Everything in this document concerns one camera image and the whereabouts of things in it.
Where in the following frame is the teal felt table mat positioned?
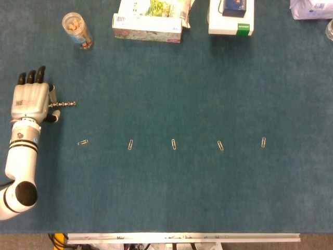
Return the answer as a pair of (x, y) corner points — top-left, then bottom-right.
(0, 0), (333, 234)

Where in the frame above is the dark blue small box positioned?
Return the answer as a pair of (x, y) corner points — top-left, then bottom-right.
(222, 0), (247, 18)

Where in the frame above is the yellow and black cable bundle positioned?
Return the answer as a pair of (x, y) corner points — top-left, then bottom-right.
(48, 233), (69, 250)

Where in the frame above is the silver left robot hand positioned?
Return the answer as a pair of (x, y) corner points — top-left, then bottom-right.
(10, 66), (61, 123)

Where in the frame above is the floral tissue box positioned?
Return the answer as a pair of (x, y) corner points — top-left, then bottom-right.
(112, 13), (183, 44)

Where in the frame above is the white box green label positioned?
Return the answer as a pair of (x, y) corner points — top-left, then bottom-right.
(208, 0), (254, 36)

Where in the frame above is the white wet wipes pack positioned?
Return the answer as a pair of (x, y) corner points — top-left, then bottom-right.
(118, 0), (195, 29)

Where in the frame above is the white bag blue print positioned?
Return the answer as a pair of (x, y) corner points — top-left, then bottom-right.
(289, 0), (333, 21)

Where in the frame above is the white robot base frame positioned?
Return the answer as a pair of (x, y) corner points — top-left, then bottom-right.
(98, 242), (223, 250)

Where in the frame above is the silver magnetic bead rod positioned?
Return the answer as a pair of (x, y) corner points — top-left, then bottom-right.
(48, 102), (77, 108)

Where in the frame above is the clear plastic jar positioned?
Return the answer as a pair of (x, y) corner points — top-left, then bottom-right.
(61, 12), (94, 50)

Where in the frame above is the aluminium rail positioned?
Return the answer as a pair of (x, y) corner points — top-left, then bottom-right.
(67, 232), (301, 245)

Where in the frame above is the clear water bottle green label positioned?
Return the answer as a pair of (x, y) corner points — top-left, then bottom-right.
(325, 18), (333, 41)

